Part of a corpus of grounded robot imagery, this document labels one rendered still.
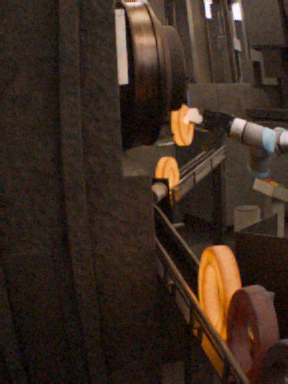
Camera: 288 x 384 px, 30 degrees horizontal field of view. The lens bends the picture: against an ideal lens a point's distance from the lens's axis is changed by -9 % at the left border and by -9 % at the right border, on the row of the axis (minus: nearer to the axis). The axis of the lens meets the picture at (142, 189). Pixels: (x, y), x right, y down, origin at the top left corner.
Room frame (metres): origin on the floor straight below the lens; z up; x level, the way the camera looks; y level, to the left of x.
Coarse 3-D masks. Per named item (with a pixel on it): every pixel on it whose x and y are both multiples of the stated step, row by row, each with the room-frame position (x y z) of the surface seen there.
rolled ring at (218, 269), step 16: (208, 256) 0.95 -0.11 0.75; (224, 256) 0.90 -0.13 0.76; (208, 272) 0.99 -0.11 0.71; (224, 272) 0.87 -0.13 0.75; (208, 288) 1.00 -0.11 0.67; (224, 288) 0.86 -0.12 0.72; (208, 304) 0.98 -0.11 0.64; (224, 304) 0.85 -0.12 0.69; (224, 320) 0.85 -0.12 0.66; (224, 336) 0.87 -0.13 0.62
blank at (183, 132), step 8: (176, 112) 2.07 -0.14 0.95; (184, 112) 2.11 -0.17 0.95; (176, 120) 2.06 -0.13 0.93; (176, 128) 2.06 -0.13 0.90; (184, 128) 2.16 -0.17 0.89; (192, 128) 2.18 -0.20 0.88; (176, 136) 2.07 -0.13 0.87; (184, 136) 2.09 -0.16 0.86; (192, 136) 2.17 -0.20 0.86; (184, 144) 2.10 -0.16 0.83
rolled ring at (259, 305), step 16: (240, 288) 0.79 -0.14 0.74; (256, 288) 0.76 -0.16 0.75; (240, 304) 0.77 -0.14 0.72; (256, 304) 0.72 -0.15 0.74; (272, 304) 0.71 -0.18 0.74; (240, 320) 0.81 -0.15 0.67; (256, 320) 0.70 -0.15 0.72; (272, 320) 0.69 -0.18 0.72; (240, 336) 0.81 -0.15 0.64; (256, 336) 0.69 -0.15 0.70; (272, 336) 0.68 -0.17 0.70; (240, 352) 0.80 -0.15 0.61; (256, 352) 0.68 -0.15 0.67; (256, 368) 0.67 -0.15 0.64
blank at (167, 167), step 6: (162, 162) 2.12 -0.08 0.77; (168, 162) 2.13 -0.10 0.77; (174, 162) 2.18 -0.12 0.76; (162, 168) 2.09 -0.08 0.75; (168, 168) 2.13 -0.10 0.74; (174, 168) 2.18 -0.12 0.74; (156, 174) 2.09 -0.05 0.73; (162, 174) 2.08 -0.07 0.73; (168, 174) 2.12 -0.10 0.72; (174, 174) 2.18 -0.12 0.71; (174, 180) 2.18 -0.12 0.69
